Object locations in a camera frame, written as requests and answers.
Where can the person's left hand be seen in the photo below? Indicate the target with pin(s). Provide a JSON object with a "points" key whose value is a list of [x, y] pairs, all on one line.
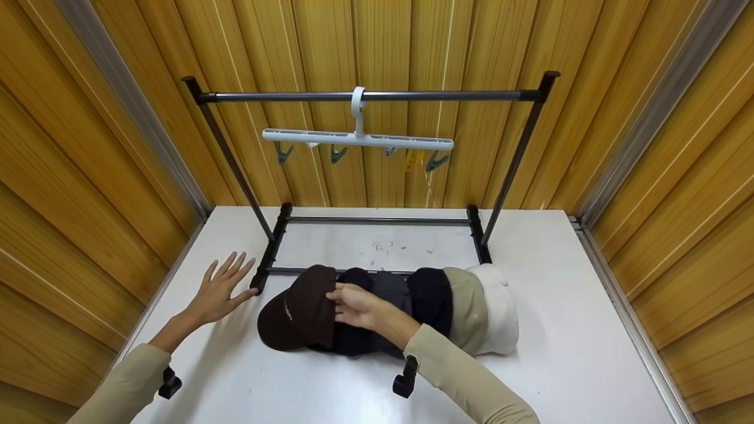
{"points": [[218, 297]]}

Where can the person's right hand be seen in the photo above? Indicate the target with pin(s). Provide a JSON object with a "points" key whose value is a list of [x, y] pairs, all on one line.
{"points": [[359, 307]]}

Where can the person's right fingers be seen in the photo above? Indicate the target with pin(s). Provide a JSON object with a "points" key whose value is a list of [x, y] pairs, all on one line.
{"points": [[341, 301]]}

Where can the brown baseball cap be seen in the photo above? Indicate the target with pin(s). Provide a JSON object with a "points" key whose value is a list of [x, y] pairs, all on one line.
{"points": [[300, 318]]}

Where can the person's right forearm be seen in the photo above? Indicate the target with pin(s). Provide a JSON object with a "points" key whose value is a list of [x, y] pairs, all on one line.
{"points": [[459, 377]]}

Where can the person's left forearm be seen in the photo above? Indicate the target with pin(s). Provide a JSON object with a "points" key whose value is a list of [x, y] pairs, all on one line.
{"points": [[135, 377]]}

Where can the black wrist band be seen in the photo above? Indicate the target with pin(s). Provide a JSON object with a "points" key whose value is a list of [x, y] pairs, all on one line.
{"points": [[169, 384], [405, 378]]}

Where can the row of stacked caps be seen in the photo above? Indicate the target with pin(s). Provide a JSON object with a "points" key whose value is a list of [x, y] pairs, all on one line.
{"points": [[495, 318]]}

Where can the white clip hanger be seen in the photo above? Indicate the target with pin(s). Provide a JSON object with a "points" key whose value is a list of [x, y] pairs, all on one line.
{"points": [[353, 139]]}

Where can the black metal garment rack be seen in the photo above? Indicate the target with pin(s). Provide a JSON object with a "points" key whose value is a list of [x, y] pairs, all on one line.
{"points": [[442, 95]]}

